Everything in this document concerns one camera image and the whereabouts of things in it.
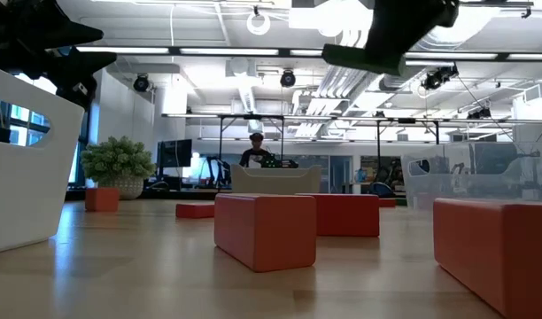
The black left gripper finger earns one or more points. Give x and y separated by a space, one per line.
85 61
72 34

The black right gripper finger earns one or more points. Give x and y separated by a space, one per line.
399 26

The red rectangular block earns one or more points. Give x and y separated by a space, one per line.
195 211
387 203
348 217

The black background robot arm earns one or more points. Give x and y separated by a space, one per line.
218 173

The black ceiling spotlight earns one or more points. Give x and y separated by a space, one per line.
439 77
479 113
141 83
288 79

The green plant in white pot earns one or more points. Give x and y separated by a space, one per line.
116 161

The black overhead light bar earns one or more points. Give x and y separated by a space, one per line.
284 52

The black monitor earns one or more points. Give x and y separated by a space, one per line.
174 153

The small orange cube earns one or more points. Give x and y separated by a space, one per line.
102 199

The white plastic bin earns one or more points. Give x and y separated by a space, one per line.
27 190

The blue chair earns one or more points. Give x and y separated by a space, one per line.
381 190

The green rectangular block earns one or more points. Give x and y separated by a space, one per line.
400 202

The clear plastic bin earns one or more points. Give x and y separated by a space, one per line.
474 186

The person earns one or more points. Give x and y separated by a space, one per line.
253 157

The grey plastic bin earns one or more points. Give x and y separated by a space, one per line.
275 181

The orange rectangular block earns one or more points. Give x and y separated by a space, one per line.
266 230
497 252

